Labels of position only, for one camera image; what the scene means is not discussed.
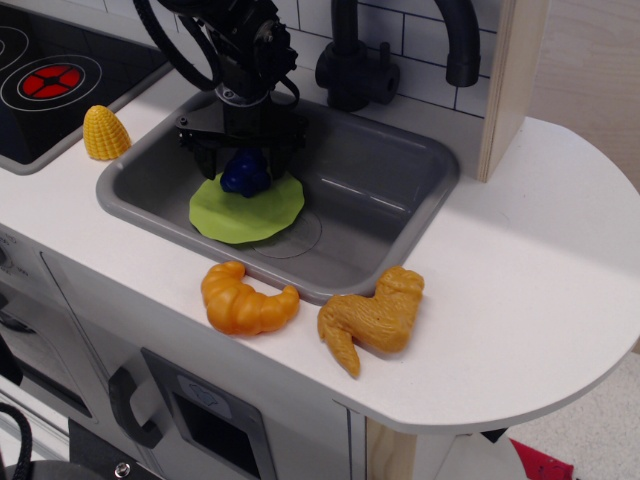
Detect black toy stovetop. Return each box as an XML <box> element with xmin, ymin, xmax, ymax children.
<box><xmin>1</xmin><ymin>4</ymin><xmax>171</xmax><ymax>175</ymax></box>

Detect green toy plate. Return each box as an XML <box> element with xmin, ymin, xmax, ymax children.
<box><xmin>189</xmin><ymin>174</ymin><xmax>305</xmax><ymax>244</ymax></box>

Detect orange toy croissant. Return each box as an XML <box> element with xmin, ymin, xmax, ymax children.
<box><xmin>201</xmin><ymin>261</ymin><xmax>300</xmax><ymax>336</ymax></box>

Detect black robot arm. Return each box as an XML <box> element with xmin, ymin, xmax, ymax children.
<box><xmin>134</xmin><ymin>1</ymin><xmax>308</xmax><ymax>179</ymax></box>

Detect black oven door handle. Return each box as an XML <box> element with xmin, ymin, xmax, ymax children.
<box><xmin>108</xmin><ymin>367</ymin><xmax>162</xmax><ymax>449</ymax></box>

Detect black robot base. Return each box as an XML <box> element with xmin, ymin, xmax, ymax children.
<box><xmin>1</xmin><ymin>414</ymin><xmax>156</xmax><ymax>479</ymax></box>

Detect yellow toy corn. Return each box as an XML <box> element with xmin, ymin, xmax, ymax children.
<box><xmin>83</xmin><ymin>105</ymin><xmax>132</xmax><ymax>161</ymax></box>

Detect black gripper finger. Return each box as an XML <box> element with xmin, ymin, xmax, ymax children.
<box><xmin>269</xmin><ymin>146</ymin><xmax>296</xmax><ymax>180</ymax></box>
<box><xmin>193</xmin><ymin>145</ymin><xmax>218</xmax><ymax>180</ymax></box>

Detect black braided cable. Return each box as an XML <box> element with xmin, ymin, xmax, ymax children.
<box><xmin>0</xmin><ymin>401</ymin><xmax>32</xmax><ymax>480</ymax></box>

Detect black toy faucet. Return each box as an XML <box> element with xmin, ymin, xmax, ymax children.
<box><xmin>315</xmin><ymin>1</ymin><xmax>488</xmax><ymax>117</ymax></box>

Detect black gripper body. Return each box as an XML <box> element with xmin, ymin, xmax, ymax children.
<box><xmin>175</xmin><ymin>98</ymin><xmax>308</xmax><ymax>152</ymax></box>

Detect wooden side post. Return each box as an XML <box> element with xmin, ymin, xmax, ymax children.
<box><xmin>477</xmin><ymin>0</ymin><xmax>550</xmax><ymax>182</ymax></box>

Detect red cloth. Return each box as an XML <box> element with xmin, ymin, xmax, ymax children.
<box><xmin>511</xmin><ymin>439</ymin><xmax>574</xmax><ymax>480</ymax></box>

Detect toy fried chicken wing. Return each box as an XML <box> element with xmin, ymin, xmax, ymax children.
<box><xmin>317</xmin><ymin>266</ymin><xmax>424</xmax><ymax>378</ymax></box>

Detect blue toy blueberries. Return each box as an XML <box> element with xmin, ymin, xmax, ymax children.
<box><xmin>220</xmin><ymin>148</ymin><xmax>272</xmax><ymax>198</ymax></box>

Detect grey toy sink basin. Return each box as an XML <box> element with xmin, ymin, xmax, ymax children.
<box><xmin>96</xmin><ymin>100</ymin><xmax>459</xmax><ymax>304</ymax></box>

